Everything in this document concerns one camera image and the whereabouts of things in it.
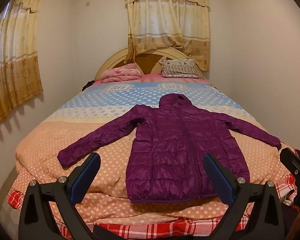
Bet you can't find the striped patterned pillow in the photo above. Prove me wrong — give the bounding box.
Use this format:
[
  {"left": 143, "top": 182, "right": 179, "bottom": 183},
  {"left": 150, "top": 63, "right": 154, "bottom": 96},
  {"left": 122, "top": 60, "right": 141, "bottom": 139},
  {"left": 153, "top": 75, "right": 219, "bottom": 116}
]
[{"left": 159, "top": 58, "right": 199, "bottom": 78}]

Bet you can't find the red plaid bed sheet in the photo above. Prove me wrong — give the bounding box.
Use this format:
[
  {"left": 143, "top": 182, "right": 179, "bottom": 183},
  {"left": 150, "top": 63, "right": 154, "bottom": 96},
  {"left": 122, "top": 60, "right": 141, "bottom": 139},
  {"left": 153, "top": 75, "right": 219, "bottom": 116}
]
[{"left": 7, "top": 177, "right": 299, "bottom": 240}]

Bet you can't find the purple hooded puffer jacket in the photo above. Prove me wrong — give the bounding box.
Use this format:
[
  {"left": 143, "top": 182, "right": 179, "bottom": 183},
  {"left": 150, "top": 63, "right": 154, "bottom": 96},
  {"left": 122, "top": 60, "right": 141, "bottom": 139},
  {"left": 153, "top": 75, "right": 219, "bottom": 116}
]
[{"left": 57, "top": 93, "right": 282, "bottom": 204}]

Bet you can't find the cream wooden headboard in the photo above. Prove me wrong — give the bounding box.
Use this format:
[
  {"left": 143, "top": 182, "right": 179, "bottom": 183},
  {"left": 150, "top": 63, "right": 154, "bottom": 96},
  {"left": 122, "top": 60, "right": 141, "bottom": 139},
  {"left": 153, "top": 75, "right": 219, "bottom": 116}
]
[{"left": 94, "top": 47, "right": 206, "bottom": 81}]

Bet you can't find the beige floral window curtain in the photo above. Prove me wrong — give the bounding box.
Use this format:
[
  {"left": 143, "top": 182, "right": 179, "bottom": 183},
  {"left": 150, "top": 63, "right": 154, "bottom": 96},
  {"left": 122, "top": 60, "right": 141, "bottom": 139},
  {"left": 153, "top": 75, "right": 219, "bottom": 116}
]
[
  {"left": 0, "top": 0, "right": 47, "bottom": 130},
  {"left": 124, "top": 0, "right": 212, "bottom": 72}
]

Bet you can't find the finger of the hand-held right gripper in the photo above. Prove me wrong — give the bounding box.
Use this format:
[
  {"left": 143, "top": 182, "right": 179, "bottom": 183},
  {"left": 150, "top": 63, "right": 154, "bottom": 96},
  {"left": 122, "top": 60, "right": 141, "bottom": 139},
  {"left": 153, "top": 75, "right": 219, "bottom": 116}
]
[{"left": 280, "top": 147, "right": 300, "bottom": 181}]

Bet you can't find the folded pink blanket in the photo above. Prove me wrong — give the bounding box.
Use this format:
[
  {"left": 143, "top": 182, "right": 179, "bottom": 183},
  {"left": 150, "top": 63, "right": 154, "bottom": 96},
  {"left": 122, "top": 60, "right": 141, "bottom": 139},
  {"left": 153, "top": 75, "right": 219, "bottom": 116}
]
[{"left": 100, "top": 63, "right": 143, "bottom": 84}]

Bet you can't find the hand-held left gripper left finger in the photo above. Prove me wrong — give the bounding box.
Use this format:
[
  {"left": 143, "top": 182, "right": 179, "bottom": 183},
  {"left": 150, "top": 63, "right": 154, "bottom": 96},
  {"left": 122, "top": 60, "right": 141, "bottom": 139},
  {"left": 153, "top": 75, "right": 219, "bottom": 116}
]
[{"left": 18, "top": 152, "right": 102, "bottom": 240}]

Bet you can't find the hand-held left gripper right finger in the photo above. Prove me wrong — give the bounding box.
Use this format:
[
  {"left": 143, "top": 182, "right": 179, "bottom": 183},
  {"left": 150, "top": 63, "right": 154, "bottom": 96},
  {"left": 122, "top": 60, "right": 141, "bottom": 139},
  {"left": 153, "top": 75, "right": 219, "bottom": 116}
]
[{"left": 202, "top": 153, "right": 286, "bottom": 240}]

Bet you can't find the polka dot quilt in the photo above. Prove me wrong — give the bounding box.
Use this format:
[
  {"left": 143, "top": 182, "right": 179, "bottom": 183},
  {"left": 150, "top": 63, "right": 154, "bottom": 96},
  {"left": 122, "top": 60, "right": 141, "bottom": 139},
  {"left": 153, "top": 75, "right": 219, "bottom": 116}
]
[{"left": 11, "top": 76, "right": 299, "bottom": 227}]

